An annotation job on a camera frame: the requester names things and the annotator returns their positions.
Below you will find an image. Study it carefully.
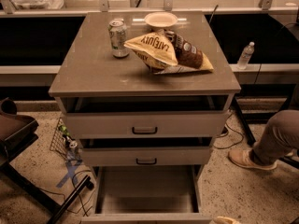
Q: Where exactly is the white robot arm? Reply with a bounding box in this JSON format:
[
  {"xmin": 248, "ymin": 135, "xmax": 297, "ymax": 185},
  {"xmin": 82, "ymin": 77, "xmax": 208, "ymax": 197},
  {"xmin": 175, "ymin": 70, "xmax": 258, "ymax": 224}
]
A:
[{"xmin": 213, "ymin": 216, "xmax": 241, "ymax": 224}]

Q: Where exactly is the grey drawer cabinet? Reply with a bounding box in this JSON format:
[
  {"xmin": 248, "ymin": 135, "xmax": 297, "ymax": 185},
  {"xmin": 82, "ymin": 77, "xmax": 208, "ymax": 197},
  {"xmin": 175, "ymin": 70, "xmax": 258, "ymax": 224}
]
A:
[{"xmin": 48, "ymin": 10, "xmax": 242, "ymax": 185}]

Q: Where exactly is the grey top drawer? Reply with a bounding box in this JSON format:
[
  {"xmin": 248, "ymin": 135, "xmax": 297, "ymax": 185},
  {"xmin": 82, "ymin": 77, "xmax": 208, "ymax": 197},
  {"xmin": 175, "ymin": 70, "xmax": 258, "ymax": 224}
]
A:
[{"xmin": 63, "ymin": 96, "xmax": 228, "ymax": 139}]

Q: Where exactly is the grey drawer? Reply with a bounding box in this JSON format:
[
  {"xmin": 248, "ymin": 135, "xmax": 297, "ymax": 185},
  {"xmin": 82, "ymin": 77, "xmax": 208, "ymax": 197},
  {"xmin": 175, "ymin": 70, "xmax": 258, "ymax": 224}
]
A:
[
  {"xmin": 80, "ymin": 137, "xmax": 211, "ymax": 166},
  {"xmin": 63, "ymin": 96, "xmax": 228, "ymax": 139}
]

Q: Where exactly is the grey middle drawer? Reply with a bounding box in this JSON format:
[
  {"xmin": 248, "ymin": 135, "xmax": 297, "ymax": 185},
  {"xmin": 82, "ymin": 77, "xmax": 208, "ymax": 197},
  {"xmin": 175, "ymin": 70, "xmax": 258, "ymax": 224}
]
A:
[{"xmin": 80, "ymin": 137, "xmax": 211, "ymax": 166}]

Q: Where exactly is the yellow chip bag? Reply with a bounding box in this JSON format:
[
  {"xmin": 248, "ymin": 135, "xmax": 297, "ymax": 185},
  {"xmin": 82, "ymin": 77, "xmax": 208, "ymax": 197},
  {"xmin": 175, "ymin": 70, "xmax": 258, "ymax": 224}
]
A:
[{"xmin": 124, "ymin": 30, "xmax": 214, "ymax": 74}]

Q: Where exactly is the brown snack bag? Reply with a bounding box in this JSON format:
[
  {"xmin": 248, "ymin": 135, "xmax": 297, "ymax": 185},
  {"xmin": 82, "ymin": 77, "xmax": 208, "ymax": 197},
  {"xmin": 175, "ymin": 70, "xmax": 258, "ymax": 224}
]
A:
[{"xmin": 165, "ymin": 30, "xmax": 203, "ymax": 69}]

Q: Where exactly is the green soda can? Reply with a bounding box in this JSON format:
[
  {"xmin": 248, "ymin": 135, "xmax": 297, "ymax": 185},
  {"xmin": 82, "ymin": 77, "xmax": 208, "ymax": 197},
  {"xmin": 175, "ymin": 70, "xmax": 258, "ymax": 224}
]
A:
[{"xmin": 108, "ymin": 19, "xmax": 129, "ymax": 58}]

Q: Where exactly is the white paper bowl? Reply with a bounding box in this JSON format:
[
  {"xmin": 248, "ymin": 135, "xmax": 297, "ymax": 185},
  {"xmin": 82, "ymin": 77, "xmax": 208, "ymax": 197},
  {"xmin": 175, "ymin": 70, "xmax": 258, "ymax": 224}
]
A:
[{"xmin": 144, "ymin": 12, "xmax": 178, "ymax": 28}]

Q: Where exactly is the tan shoe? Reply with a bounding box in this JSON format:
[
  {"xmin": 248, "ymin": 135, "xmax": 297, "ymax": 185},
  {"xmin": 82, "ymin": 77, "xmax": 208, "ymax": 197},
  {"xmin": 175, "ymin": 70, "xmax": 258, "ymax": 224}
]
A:
[{"xmin": 228, "ymin": 148, "xmax": 277, "ymax": 171}]

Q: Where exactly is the clear plastic water bottle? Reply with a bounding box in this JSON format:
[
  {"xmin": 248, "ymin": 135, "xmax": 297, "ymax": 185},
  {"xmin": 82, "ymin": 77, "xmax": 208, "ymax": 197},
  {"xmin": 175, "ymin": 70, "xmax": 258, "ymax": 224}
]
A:
[{"xmin": 236, "ymin": 42, "xmax": 255, "ymax": 70}]

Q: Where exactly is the dark tray on stand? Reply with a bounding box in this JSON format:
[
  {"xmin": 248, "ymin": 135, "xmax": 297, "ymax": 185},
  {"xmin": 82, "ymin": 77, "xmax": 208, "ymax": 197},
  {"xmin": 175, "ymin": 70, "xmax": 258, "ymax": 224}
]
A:
[{"xmin": 0, "ymin": 98, "xmax": 38, "ymax": 165}]

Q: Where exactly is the seated person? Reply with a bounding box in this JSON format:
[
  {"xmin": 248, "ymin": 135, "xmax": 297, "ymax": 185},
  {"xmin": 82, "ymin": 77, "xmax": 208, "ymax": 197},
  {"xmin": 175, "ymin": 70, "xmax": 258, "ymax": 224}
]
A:
[{"xmin": 227, "ymin": 84, "xmax": 299, "ymax": 172}]

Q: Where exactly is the black cable right floor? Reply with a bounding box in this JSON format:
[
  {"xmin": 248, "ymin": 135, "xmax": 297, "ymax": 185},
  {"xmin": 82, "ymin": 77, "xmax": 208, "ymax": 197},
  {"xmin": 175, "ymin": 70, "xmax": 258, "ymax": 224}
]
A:
[{"xmin": 213, "ymin": 112, "xmax": 245, "ymax": 150}]

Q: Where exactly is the wire mesh basket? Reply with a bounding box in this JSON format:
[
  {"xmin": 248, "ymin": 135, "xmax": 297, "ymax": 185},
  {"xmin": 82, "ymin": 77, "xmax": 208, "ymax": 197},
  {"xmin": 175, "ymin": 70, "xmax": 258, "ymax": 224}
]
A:
[{"xmin": 50, "ymin": 119, "xmax": 80, "ymax": 161}]

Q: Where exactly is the black floor cable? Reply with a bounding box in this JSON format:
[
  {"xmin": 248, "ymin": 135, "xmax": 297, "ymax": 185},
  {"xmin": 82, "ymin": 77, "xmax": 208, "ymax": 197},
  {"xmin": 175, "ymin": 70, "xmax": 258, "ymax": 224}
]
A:
[{"xmin": 36, "ymin": 169, "xmax": 96, "ymax": 217}]

